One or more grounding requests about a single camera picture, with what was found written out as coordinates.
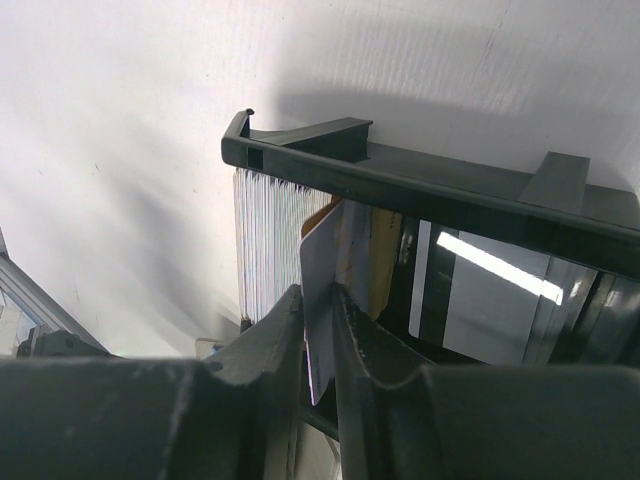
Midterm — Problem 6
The gold card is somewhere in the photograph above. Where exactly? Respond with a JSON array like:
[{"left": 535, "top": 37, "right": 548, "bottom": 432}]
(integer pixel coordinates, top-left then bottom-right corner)
[{"left": 301, "top": 198, "right": 402, "bottom": 319}]

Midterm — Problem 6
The black plastic card tray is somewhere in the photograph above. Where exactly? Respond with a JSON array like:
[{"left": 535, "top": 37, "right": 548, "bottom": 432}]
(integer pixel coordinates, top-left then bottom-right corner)
[{"left": 220, "top": 107, "right": 640, "bottom": 446}]

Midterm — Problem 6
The silver VIP card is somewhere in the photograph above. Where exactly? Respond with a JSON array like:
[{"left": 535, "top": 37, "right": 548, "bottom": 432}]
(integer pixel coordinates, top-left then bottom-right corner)
[{"left": 300, "top": 200, "right": 345, "bottom": 406}]

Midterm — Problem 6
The card with black stripe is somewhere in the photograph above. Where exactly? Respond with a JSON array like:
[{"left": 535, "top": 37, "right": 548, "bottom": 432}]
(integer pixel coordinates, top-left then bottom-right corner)
[{"left": 408, "top": 221, "right": 596, "bottom": 365}]

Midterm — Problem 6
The white card stack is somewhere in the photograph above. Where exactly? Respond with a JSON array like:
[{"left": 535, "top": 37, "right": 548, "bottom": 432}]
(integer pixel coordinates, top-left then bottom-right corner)
[{"left": 233, "top": 168, "right": 331, "bottom": 323}]

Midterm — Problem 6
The left table edge rail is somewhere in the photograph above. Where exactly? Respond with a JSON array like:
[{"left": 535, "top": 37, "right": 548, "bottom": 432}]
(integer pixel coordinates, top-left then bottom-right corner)
[{"left": 1, "top": 235, "right": 112, "bottom": 357}]

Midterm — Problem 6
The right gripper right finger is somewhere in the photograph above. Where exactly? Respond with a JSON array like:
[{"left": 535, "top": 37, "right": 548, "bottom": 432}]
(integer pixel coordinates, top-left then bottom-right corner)
[{"left": 332, "top": 285, "right": 639, "bottom": 479}]

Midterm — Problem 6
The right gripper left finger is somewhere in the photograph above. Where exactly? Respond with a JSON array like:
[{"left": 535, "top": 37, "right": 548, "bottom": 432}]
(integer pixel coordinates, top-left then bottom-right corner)
[{"left": 1, "top": 286, "right": 303, "bottom": 479}]

